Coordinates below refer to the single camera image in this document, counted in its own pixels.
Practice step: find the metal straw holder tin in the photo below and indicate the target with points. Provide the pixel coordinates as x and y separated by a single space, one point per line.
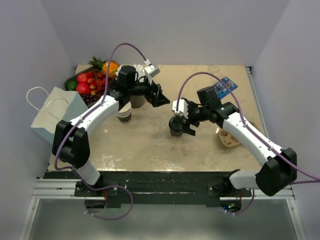
137 101

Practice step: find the white paper coffee cup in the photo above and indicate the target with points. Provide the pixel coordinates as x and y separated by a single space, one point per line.
175 133

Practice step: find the green lime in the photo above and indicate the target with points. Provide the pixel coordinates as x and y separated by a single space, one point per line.
71 86

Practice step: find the red apple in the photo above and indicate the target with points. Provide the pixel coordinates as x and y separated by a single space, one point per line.
82 78
83 88

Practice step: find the grey fruit tray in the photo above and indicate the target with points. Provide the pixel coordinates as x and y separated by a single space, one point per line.
91 73

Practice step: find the dark purple grape bunch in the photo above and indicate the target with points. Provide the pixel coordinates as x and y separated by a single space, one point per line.
97 90

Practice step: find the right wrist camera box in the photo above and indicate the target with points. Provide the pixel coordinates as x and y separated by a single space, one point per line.
180 108

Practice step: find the blue card package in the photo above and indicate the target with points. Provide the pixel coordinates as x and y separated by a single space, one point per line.
223 89

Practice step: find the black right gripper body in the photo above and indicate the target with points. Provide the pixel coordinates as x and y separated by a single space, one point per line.
195 112

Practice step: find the black plastic cup lid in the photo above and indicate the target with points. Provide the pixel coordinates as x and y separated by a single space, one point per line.
176 124

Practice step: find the stack of paper cups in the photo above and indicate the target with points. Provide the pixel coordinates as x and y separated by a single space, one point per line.
125 114

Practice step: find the cardboard cup carrier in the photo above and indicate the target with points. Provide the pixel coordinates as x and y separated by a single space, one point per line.
226 140

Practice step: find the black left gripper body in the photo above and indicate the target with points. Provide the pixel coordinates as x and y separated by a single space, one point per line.
147 91

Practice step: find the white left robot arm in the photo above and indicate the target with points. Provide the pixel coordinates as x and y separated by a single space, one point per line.
71 138

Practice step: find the light blue paper bag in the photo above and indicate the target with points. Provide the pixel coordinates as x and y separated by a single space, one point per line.
59 105

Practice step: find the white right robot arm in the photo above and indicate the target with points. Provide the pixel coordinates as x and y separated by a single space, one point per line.
278 165

